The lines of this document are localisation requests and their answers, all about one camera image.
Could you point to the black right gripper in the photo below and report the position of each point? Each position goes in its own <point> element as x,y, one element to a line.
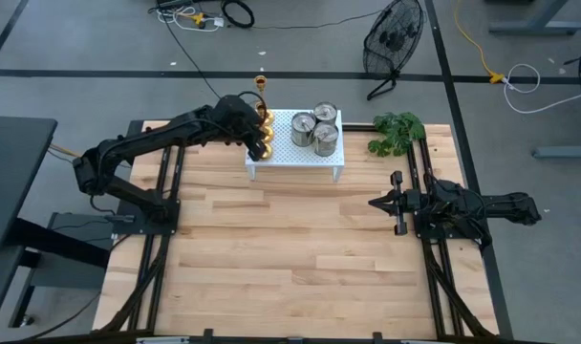
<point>415,203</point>

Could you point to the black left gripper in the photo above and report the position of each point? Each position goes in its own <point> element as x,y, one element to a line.
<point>235,119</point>

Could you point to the brass candlestick holder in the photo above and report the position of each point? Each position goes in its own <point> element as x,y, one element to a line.
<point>268,116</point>
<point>267,152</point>
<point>269,134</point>

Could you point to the silver candle tin with tag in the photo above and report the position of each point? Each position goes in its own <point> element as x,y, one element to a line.
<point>304,125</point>
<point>326,139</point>
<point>325,111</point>

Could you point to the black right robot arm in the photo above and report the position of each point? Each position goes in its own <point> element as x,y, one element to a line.
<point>486,205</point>

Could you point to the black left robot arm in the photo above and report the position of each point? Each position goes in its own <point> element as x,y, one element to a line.
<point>128,143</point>

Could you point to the white perforated metal shelf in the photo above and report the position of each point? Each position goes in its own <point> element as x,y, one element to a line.
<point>290,155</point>

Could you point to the green potted plant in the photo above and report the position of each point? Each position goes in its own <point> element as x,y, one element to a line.
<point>395,134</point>

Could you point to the white power adapter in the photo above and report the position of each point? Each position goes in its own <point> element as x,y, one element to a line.
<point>218,22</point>

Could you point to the yellow plug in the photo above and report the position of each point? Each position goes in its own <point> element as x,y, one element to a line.
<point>198,18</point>

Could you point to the black floor fan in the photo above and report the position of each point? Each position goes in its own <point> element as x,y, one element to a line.
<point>394,37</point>

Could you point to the grey desk foot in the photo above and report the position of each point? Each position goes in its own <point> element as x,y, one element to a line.
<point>534,27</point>
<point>567,152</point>

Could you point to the black desk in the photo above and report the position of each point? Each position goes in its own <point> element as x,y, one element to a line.
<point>13,181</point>

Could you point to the black aluminium frame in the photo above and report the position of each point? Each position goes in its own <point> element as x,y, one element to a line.
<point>175,162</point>

